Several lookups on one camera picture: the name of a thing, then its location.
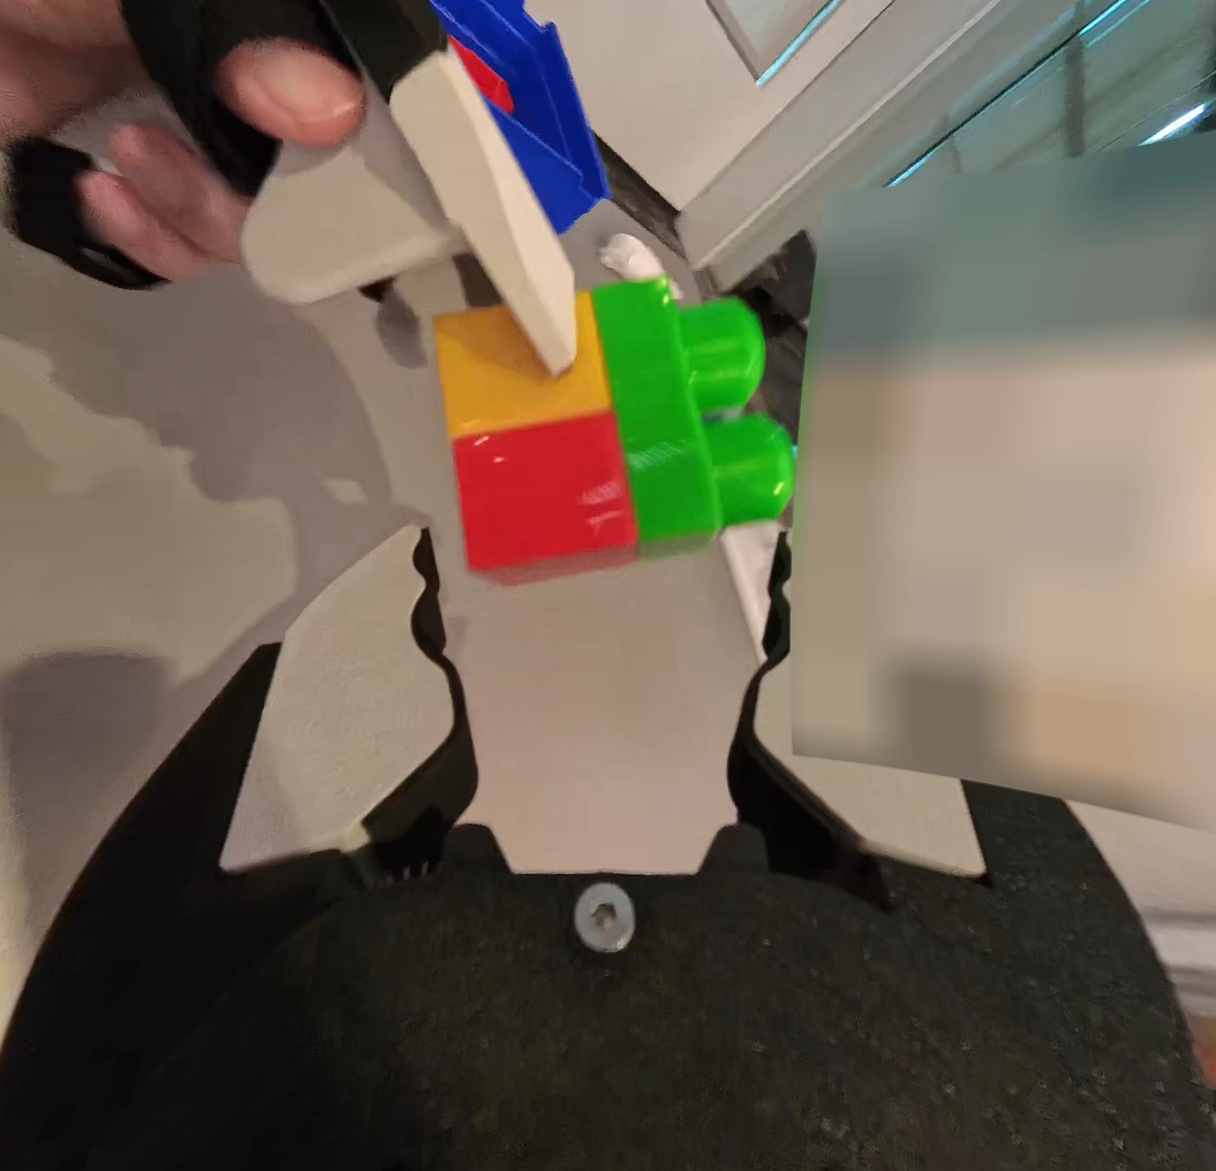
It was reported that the blue storage bin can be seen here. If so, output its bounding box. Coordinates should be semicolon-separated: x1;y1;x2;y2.
407;0;617;238

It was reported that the person's left hand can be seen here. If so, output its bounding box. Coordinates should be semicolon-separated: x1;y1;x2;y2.
0;0;374;291

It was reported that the pile of mega blocks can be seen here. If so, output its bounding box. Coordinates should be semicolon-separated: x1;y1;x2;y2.
453;40;520;112

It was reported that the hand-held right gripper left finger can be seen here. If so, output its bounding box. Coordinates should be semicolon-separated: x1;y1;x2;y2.
216;525;481;874

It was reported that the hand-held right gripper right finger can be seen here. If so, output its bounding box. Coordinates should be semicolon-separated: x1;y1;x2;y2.
731;525;993;889

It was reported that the glass window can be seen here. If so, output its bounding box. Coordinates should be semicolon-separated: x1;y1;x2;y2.
675;0;1216;283

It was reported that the red mega block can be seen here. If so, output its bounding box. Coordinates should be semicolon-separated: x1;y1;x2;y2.
450;412;643;582

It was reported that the yellow mega block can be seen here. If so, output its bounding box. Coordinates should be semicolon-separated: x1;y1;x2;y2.
432;297;617;445

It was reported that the white cloth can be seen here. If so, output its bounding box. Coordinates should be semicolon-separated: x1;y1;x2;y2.
600;231;660;281

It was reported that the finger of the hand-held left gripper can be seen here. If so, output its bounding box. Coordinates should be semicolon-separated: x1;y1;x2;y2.
385;44;582;381
237;94;471;312

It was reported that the green mega block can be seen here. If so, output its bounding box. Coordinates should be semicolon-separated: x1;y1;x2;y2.
588;277;803;553

